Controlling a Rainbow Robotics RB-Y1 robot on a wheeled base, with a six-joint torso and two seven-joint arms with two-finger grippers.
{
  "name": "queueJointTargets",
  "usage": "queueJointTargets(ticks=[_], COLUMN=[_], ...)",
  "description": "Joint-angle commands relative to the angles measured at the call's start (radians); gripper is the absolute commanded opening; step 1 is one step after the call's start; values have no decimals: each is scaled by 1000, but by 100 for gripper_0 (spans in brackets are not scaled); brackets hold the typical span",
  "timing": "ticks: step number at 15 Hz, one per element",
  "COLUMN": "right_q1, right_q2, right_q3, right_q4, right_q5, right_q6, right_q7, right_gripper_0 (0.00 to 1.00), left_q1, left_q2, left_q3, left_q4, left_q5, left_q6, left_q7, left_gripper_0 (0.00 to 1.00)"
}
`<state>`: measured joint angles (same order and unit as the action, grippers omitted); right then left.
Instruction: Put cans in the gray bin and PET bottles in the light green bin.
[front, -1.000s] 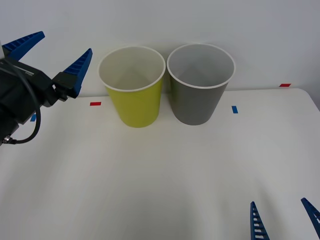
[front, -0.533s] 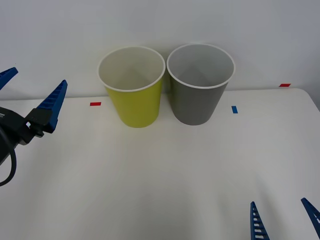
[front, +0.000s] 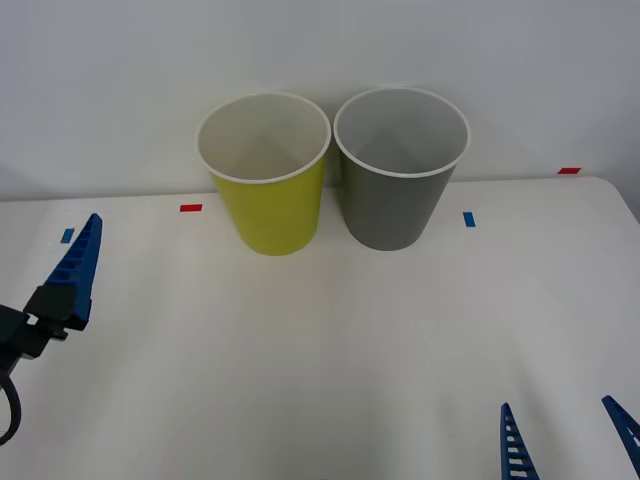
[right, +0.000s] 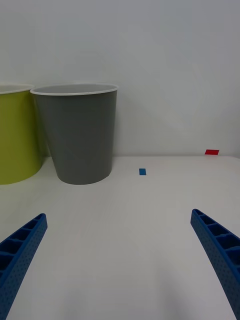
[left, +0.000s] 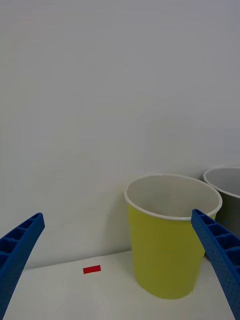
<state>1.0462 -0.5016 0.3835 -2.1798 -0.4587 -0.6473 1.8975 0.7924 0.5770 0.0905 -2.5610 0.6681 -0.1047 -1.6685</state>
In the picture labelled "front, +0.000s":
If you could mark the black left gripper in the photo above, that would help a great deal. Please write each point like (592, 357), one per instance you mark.
(17, 332)

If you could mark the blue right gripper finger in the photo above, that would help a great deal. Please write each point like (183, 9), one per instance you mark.
(627, 430)
(515, 450)

